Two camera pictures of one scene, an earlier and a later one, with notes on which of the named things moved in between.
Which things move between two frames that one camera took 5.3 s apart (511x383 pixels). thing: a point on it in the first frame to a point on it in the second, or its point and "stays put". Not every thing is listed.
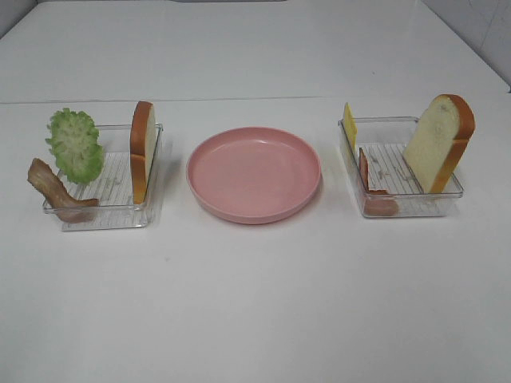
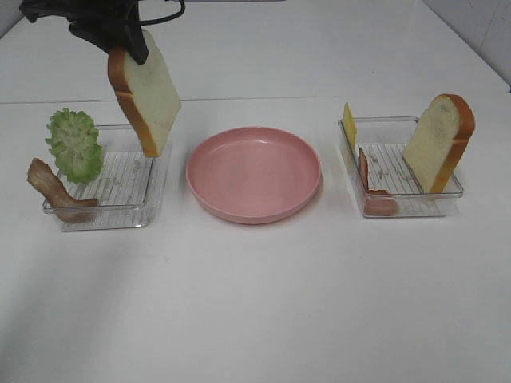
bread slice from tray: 142,137 to 148,92
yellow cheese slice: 350,125 stays put
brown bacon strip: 65,208 stays put
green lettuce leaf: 73,140 stays put
